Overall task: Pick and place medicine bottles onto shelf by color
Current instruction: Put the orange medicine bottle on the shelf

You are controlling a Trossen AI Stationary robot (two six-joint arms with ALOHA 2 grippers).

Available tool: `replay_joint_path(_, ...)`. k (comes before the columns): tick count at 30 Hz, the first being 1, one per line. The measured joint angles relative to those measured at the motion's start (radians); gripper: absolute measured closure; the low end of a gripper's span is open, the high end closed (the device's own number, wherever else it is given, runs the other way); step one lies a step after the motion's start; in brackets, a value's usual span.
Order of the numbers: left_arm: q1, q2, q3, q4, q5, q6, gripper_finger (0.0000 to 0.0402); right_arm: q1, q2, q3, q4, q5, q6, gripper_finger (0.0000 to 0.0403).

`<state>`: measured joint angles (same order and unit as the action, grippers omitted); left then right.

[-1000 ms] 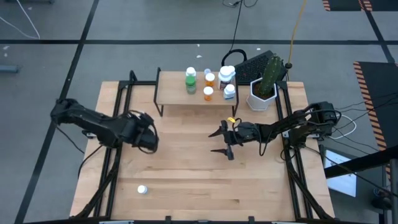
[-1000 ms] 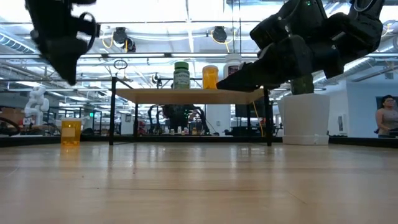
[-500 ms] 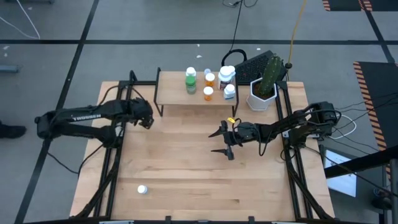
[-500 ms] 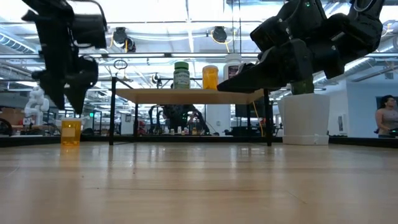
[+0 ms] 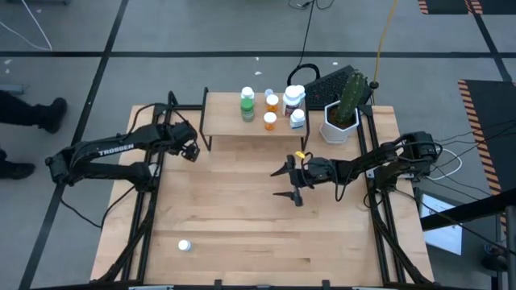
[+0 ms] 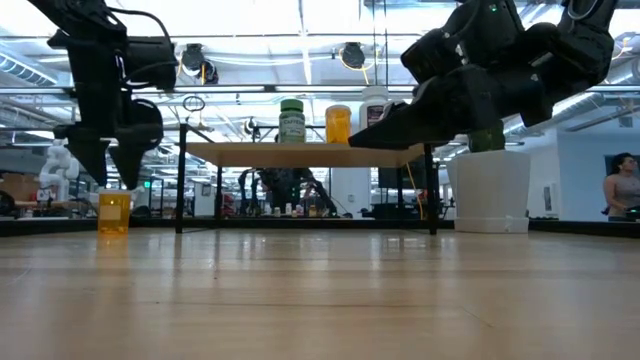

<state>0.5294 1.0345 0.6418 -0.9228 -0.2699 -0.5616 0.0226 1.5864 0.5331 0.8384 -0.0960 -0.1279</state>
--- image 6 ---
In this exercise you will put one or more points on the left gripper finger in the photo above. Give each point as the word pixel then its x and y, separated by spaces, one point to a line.
pixel 135 155
pixel 90 150

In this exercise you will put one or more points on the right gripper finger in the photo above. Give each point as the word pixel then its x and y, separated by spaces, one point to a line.
pixel 450 105
pixel 400 145

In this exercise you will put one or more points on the large white barcode bottle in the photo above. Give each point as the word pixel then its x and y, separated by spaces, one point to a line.
pixel 372 97

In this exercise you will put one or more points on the tall amber pill bottle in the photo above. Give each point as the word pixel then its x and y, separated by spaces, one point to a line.
pixel 338 125

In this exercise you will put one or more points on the green cap supplement bottle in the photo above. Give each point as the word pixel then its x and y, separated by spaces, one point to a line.
pixel 292 122

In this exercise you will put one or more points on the slim black robot arm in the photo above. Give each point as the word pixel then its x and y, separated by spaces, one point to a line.
pixel 320 192

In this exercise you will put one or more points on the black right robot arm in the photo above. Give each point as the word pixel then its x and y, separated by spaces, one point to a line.
pixel 580 55

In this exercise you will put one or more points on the white industrial robot arm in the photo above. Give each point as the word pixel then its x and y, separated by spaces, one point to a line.
pixel 57 167

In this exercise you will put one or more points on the wooden shelf black metal legs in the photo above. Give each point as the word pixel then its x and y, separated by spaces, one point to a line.
pixel 300 155

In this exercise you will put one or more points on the black monitor screen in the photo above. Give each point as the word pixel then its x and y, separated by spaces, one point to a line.
pixel 395 179

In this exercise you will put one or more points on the green cactus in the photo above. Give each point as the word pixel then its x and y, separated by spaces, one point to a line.
pixel 487 140

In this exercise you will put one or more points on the small amber bottle paper label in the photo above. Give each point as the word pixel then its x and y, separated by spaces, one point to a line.
pixel 114 212

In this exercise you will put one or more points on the white plant pot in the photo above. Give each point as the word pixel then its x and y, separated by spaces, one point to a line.
pixel 490 190

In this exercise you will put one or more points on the person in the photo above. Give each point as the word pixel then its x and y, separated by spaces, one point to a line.
pixel 622 190

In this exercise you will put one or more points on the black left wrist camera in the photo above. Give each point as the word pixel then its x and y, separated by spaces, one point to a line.
pixel 150 62

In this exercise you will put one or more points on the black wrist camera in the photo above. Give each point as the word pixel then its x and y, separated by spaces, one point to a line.
pixel 465 35
pixel 150 62

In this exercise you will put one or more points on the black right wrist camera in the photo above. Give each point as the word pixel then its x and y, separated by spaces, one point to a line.
pixel 465 35

